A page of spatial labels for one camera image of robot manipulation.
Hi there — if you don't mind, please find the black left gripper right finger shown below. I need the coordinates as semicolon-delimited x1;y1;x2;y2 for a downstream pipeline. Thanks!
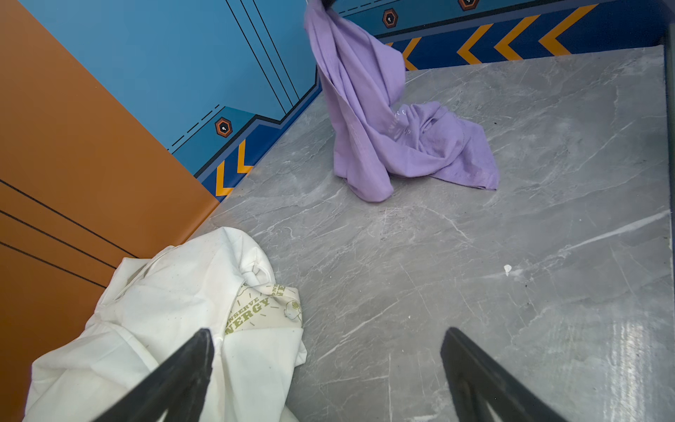
441;327;564;421

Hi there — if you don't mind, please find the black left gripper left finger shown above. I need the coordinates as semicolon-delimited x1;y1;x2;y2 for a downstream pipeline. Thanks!
97;328;214;421

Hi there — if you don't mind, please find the purple t-shirt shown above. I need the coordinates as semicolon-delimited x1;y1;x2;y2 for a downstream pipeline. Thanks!
304;1;500;202

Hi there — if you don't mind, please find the plain white cloth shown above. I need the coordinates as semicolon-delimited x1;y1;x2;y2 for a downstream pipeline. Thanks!
25;228;307;421

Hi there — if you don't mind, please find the cream green-printed cloth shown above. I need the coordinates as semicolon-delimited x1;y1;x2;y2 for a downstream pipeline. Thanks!
225;283;303;335

